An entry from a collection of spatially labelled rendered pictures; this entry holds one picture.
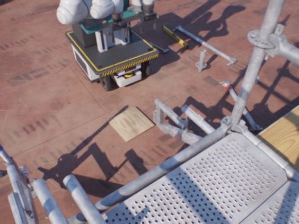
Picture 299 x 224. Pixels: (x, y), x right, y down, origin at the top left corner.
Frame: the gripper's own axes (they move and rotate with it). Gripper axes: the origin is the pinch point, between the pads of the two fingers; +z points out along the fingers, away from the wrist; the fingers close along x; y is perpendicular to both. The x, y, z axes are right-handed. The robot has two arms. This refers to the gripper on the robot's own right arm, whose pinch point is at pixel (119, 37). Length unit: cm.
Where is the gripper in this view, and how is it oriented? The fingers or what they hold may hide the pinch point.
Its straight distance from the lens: 210.5
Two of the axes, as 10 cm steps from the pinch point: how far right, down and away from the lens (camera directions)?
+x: -8.4, 3.9, -3.7
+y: -5.4, -6.1, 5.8
